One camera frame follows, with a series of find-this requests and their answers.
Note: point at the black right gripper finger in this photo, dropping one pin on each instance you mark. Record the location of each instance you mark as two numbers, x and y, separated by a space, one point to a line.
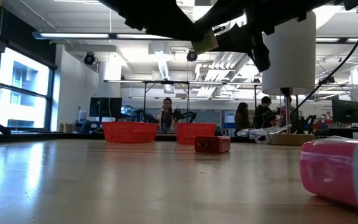
238 42
225 17

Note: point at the black ceiling spotlight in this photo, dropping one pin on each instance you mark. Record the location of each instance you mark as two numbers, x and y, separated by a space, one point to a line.
192 56
89 59

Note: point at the white canister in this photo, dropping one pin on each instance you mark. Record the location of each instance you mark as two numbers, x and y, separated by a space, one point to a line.
82 115

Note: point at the green wall charger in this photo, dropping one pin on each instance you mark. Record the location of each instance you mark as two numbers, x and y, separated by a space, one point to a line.
207 45

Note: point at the black computer monitor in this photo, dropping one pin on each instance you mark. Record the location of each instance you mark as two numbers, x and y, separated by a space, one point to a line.
104 107
345 110

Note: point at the dark red power adapter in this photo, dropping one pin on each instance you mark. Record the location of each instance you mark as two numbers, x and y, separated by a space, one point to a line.
211 144

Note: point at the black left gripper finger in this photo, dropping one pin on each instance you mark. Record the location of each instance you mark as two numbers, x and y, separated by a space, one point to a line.
191 32

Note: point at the black background rig frame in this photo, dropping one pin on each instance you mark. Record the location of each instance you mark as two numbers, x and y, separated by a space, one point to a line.
166 82

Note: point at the black background robot arm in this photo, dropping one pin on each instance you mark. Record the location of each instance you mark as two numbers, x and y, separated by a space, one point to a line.
185 114

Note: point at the pink wall charger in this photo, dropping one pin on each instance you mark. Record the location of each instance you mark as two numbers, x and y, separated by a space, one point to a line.
331 171

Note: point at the long ceiling light strip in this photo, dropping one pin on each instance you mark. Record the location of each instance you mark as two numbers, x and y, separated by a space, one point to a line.
73 35

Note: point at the white shade wooden table lamp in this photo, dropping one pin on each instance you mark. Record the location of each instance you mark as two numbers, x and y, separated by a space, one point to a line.
291 62

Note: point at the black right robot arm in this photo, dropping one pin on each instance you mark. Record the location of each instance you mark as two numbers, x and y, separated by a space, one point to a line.
353 3

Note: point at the red plastic mesh basket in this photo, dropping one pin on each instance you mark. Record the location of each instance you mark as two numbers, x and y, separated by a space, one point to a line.
191 132
130 133

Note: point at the person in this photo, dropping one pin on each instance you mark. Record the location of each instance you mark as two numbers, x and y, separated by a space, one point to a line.
291 107
166 116
241 119
264 115

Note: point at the crumpled clear plastic bag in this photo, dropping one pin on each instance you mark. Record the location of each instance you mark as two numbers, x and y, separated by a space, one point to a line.
259 132

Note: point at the brown cardboard box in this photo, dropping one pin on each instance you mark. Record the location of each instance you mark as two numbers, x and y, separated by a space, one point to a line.
66 127

